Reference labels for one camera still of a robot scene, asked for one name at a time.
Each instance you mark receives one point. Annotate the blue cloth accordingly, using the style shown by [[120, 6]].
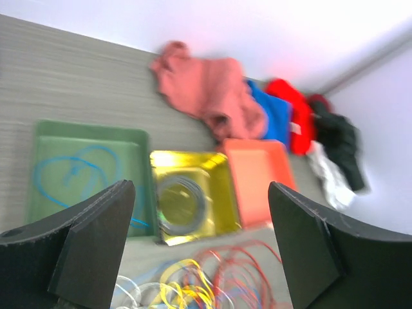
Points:
[[278, 111]]

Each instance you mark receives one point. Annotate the yellow metal tin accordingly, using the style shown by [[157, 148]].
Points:
[[195, 194]]

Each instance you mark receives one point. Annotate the dark red cloth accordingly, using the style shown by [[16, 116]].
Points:
[[318, 102]]

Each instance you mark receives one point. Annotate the green plastic tray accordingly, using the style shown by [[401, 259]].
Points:
[[71, 162]]

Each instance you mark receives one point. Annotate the black cloth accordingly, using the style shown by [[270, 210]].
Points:
[[339, 139]]

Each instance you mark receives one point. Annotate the pink cloth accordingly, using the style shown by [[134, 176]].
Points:
[[211, 90]]

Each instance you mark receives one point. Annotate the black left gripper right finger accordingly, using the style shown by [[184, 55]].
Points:
[[331, 260]]

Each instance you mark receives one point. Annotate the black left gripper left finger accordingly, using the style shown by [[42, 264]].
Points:
[[71, 258]]

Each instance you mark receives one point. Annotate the orange plastic tray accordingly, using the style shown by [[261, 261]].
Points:
[[254, 165]]

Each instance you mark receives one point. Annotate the white cloth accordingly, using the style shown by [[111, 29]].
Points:
[[336, 190]]

